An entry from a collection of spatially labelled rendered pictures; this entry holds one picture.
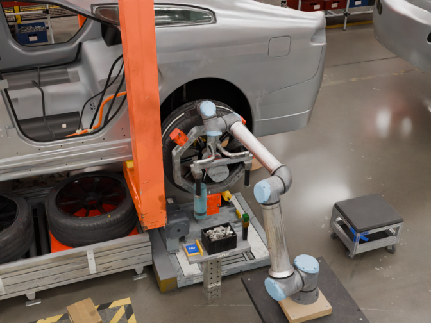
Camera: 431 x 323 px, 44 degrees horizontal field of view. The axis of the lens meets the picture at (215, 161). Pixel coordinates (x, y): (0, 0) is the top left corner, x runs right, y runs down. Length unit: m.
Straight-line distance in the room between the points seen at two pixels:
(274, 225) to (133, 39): 1.27
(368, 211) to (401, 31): 2.09
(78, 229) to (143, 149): 0.85
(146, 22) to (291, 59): 1.38
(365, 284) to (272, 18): 2.00
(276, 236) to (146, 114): 1.02
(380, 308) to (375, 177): 1.60
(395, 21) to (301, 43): 1.90
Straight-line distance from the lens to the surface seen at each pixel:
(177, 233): 3.91
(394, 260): 4.36
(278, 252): 3.09
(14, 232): 3.83
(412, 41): 5.48
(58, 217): 3.85
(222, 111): 3.61
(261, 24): 3.75
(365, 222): 4.09
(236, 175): 3.78
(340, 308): 3.50
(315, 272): 3.27
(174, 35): 3.56
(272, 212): 2.98
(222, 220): 4.12
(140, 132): 3.17
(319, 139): 5.63
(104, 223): 3.75
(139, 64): 2.98
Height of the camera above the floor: 2.89
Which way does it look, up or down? 34 degrees down
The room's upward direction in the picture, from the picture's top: 1 degrees clockwise
